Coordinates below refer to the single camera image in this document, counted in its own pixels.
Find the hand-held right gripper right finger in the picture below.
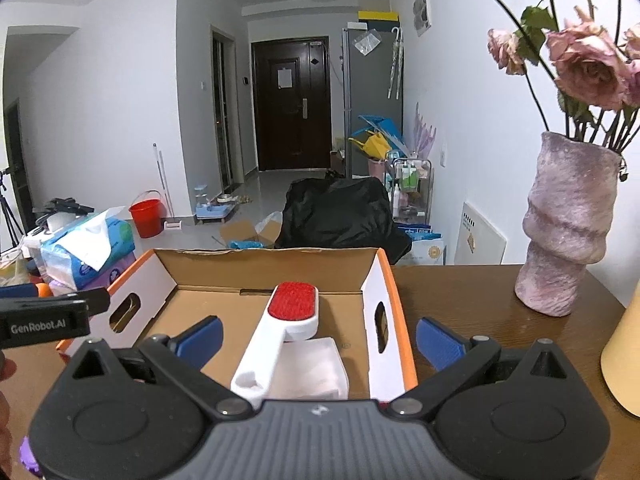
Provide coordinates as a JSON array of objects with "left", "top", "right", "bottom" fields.
[{"left": 382, "top": 316, "right": 576, "bottom": 418}]

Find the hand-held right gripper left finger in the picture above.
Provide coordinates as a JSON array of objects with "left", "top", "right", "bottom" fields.
[{"left": 60, "top": 314, "right": 252, "bottom": 418}]

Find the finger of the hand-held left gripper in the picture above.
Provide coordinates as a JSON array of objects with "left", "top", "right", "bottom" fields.
[
  {"left": 0, "top": 283, "right": 39, "bottom": 300},
  {"left": 0, "top": 287, "right": 111, "bottom": 317}
]

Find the red cardboard box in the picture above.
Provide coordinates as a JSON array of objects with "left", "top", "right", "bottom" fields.
[{"left": 57, "top": 247, "right": 419, "bottom": 406}]

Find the white and red lint brush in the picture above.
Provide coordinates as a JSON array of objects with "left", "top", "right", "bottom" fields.
[{"left": 231, "top": 282, "right": 321, "bottom": 409}]

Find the translucent plastic box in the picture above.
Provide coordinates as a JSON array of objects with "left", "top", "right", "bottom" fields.
[{"left": 272, "top": 337, "right": 350, "bottom": 402}]

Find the person's left hand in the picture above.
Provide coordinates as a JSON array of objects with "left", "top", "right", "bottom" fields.
[{"left": 0, "top": 352, "right": 19, "bottom": 441}]

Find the blue tissue pack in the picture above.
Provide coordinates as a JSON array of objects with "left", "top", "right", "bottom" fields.
[{"left": 40, "top": 207, "right": 137, "bottom": 291}]

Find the black tripod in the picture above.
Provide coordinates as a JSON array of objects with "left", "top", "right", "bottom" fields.
[{"left": 0, "top": 164, "right": 25, "bottom": 253}]

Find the white round appliance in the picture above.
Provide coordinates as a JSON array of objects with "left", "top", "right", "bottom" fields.
[{"left": 46, "top": 210, "right": 86, "bottom": 235}]

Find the black plastic device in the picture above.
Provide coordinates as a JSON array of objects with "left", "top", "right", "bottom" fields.
[{"left": 34, "top": 197, "right": 95, "bottom": 217}]

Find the white and blue bag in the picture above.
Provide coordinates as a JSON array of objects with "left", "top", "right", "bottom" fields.
[{"left": 396, "top": 224, "right": 446, "bottom": 266}]

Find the open cardboard box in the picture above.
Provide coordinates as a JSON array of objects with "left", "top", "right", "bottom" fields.
[{"left": 220, "top": 220, "right": 282, "bottom": 249}]

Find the white board panel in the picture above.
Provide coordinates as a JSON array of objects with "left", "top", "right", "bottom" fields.
[{"left": 460, "top": 201, "right": 507, "bottom": 266}]

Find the red bucket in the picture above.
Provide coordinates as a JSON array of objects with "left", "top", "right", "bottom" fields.
[{"left": 128, "top": 191, "right": 164, "bottom": 239}]

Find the pet water feeder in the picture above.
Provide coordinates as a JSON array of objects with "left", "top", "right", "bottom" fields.
[{"left": 194, "top": 185, "right": 239, "bottom": 221}]

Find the metal trolley with bottles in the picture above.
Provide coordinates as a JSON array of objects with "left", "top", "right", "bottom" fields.
[{"left": 382, "top": 157, "right": 434, "bottom": 224}]

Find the white mop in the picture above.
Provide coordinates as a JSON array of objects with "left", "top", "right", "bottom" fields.
[{"left": 152, "top": 143, "right": 184, "bottom": 232}]

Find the black garbage bag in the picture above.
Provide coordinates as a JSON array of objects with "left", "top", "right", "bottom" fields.
[{"left": 275, "top": 176, "right": 412, "bottom": 266}]

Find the pink textured vase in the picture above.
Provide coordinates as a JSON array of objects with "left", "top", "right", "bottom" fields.
[{"left": 515, "top": 131, "right": 627, "bottom": 318}]

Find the yellow thermos jug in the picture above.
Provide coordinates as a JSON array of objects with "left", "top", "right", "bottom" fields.
[{"left": 600, "top": 290, "right": 640, "bottom": 418}]

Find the yellow bag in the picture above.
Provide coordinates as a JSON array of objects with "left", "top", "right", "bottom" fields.
[{"left": 348, "top": 130, "right": 389, "bottom": 159}]

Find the purple feather decoration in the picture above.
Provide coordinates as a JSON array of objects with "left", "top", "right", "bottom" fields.
[{"left": 409, "top": 102, "right": 437, "bottom": 159}]

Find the blue folding rack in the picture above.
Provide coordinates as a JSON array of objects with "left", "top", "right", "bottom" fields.
[{"left": 357, "top": 114, "right": 407, "bottom": 153}]

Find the dark wooden door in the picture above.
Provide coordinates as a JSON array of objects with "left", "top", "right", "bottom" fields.
[{"left": 251, "top": 36, "right": 332, "bottom": 171}]

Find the grey refrigerator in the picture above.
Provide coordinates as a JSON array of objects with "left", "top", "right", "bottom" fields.
[{"left": 341, "top": 27, "right": 404, "bottom": 178}]

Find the translucent folded umbrella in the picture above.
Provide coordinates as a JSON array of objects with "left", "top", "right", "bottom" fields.
[{"left": 388, "top": 27, "right": 404, "bottom": 100}]

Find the clear plastic bag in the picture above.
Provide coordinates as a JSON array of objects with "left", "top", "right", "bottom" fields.
[{"left": 354, "top": 30, "right": 382, "bottom": 56}]

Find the bunch of dried pink roses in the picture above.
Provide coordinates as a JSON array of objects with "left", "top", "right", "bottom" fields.
[{"left": 375, "top": 0, "right": 640, "bottom": 153}]

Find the white electrical panel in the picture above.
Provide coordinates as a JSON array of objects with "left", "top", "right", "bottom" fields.
[{"left": 412, "top": 0, "right": 432, "bottom": 37}]

